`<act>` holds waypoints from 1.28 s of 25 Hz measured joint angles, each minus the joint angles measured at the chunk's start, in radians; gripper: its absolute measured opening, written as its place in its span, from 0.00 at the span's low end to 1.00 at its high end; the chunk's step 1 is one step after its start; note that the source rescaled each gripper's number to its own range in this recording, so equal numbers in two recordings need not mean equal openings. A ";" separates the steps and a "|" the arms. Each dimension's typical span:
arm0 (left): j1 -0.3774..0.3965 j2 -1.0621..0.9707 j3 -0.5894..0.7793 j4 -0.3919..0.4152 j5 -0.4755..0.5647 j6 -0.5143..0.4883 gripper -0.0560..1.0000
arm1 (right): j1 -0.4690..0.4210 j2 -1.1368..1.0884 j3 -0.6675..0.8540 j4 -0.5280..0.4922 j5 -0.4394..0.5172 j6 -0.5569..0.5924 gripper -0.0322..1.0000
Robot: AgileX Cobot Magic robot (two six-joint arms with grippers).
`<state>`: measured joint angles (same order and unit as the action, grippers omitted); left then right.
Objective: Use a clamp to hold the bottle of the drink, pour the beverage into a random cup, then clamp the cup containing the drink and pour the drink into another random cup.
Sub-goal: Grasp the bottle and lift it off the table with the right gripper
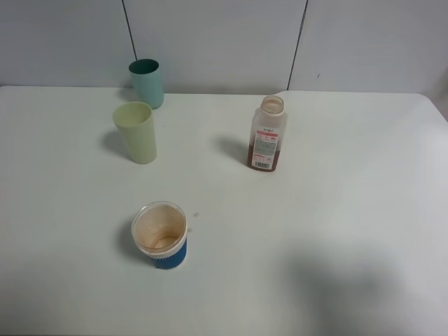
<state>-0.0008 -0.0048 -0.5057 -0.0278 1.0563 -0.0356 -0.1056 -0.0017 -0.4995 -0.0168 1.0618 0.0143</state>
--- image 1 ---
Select clear plastic drink bottle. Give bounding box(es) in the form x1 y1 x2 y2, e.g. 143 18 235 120
247 95 288 172

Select glass cup with blue sleeve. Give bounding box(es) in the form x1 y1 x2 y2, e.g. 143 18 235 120
131 201 188 270

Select pale yellow plastic cup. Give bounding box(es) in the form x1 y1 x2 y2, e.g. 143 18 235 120
113 101 157 165

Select teal plastic cup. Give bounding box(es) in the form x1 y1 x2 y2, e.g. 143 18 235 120
128 59 164 109

